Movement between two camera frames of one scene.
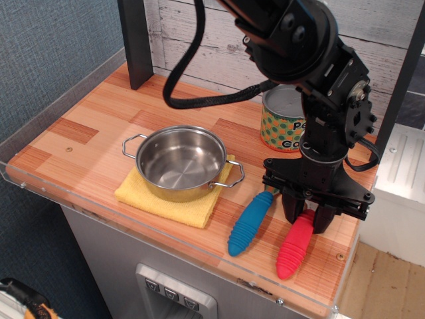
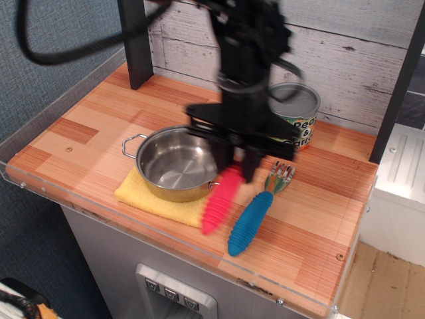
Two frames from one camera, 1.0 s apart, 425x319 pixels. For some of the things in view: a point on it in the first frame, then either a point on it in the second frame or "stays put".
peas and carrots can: x=283 y=117 stays put
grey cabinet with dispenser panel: x=139 y=276 stays put
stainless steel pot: x=179 y=163 stays put
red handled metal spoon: x=295 y=244 to x=228 y=180
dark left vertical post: x=134 y=25 stays put
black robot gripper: x=316 y=175 to x=244 y=119
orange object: x=28 y=314 to x=46 y=312
